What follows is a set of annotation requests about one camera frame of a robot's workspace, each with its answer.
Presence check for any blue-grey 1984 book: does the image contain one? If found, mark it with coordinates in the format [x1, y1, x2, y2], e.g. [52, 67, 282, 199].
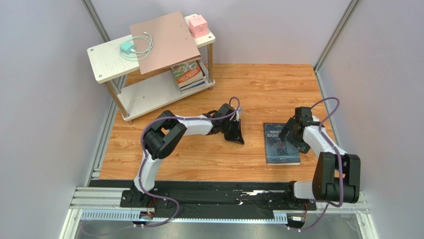
[263, 122, 301, 165]

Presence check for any mint white charger cable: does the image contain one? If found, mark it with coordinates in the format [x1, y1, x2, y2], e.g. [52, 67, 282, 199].
[119, 31, 154, 62]

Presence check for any white two-tier shelf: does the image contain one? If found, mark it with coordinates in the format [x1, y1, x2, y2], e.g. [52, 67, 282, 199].
[87, 30, 215, 122]

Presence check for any black 169-storey treehouse book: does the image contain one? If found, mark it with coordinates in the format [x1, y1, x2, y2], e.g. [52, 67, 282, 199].
[180, 80, 207, 92]

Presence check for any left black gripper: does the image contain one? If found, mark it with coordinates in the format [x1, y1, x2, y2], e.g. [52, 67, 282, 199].
[220, 119, 245, 145]

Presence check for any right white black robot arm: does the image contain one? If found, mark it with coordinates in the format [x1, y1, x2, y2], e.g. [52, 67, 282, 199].
[279, 107, 361, 207]

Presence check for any black three days book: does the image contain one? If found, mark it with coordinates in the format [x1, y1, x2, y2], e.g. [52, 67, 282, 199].
[177, 77, 204, 88]

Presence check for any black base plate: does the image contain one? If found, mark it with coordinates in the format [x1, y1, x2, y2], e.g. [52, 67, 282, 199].
[89, 180, 317, 220]

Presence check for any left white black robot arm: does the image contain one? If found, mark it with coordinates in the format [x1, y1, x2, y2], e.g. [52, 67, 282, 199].
[131, 103, 244, 202]

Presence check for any blue 91-storey treehouse book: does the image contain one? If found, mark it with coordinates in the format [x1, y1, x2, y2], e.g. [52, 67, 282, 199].
[180, 81, 207, 94]

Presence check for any mint green charger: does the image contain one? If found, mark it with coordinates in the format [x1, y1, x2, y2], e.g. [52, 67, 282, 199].
[119, 41, 136, 55]

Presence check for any orange 78-storey treehouse book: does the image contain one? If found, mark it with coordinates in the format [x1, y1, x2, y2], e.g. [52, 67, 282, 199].
[170, 61, 204, 84]

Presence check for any brown file folder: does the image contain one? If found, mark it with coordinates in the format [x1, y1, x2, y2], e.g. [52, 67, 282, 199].
[130, 11, 201, 74]

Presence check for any pink cube power socket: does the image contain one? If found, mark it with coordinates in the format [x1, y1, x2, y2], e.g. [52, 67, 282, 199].
[188, 15, 209, 38]

